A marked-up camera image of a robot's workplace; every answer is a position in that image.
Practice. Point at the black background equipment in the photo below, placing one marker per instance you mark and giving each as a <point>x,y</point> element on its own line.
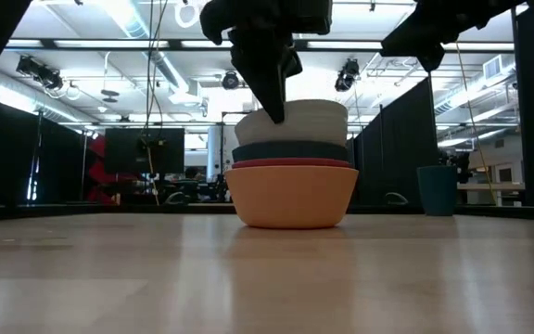
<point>462,167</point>

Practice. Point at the white air vent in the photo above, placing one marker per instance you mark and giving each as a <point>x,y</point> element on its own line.
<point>498,68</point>

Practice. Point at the crimson red bowl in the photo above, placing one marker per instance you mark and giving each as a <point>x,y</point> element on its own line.
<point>290,163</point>

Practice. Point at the dark blue cup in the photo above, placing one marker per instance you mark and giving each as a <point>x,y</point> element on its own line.
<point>436,190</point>

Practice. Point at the white cylindrical column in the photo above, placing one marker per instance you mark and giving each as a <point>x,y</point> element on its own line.
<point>213,153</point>

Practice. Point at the person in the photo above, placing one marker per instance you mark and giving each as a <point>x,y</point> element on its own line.
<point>193,173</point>

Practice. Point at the black stage light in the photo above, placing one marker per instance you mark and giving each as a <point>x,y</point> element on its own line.
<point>347,75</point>
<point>40,73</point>
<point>230,80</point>

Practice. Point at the teal bowl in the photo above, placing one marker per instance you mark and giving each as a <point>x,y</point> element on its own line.
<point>290,152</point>

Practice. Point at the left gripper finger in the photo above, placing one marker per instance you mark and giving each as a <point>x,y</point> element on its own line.
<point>262,74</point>
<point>294,61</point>

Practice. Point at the white bowl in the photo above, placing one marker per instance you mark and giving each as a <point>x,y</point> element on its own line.
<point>313,125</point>

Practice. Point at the light orange bowl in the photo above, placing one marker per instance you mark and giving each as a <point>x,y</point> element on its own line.
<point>290,197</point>

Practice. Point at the wooden background desk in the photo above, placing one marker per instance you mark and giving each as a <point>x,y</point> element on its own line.
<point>489,187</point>

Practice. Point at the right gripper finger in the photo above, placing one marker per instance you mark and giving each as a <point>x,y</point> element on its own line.
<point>406,30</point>
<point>403,48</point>

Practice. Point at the black aluminium table frame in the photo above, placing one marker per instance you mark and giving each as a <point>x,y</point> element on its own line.
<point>86,211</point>

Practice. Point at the black flat monitor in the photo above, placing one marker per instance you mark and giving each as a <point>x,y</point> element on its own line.
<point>123,150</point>

